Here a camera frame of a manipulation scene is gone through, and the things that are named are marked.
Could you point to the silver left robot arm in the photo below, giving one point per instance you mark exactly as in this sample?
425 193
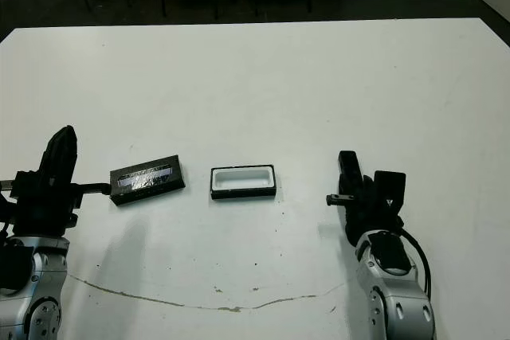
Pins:
44 272

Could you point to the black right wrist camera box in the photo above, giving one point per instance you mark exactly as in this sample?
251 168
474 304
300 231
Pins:
390 188

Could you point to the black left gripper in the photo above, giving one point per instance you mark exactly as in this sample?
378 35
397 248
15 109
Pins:
24 212

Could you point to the black phone-like camera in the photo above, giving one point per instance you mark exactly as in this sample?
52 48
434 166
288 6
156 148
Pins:
347 165

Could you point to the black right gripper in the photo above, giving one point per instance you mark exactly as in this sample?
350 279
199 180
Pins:
366 224

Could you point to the black box base white insert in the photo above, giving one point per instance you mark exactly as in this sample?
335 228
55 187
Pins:
239 180

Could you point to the black printed box lid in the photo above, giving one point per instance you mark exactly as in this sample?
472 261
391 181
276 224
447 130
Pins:
147 178

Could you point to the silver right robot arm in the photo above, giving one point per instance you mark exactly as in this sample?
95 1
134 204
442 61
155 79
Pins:
398 300

